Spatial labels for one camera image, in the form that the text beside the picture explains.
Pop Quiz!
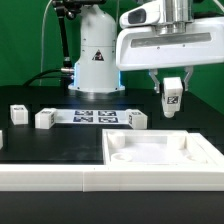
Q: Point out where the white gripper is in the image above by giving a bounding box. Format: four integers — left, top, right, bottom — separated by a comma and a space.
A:
116, 18, 224, 93

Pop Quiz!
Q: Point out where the white square tabletop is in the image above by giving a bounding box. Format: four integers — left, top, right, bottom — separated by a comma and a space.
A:
102, 129, 213, 165

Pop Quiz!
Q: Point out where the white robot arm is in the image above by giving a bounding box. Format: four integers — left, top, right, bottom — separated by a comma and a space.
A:
69, 0, 224, 97

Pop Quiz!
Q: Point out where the white L-shaped obstacle fence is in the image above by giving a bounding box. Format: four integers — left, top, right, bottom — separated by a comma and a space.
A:
0, 133, 224, 192

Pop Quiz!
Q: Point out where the white tag sheet with markers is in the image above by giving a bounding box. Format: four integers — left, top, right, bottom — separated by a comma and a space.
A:
55, 109, 128, 125

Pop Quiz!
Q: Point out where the white block at left edge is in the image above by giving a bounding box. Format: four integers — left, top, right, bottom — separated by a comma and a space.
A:
0, 130, 3, 150

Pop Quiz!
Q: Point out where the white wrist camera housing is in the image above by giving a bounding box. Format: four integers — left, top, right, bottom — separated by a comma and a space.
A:
119, 0, 161, 29

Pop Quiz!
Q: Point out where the black cable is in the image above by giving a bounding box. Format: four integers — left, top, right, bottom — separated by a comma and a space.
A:
22, 68, 73, 87

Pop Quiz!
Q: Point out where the grey cable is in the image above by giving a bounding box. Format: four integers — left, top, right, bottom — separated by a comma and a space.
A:
39, 0, 54, 86

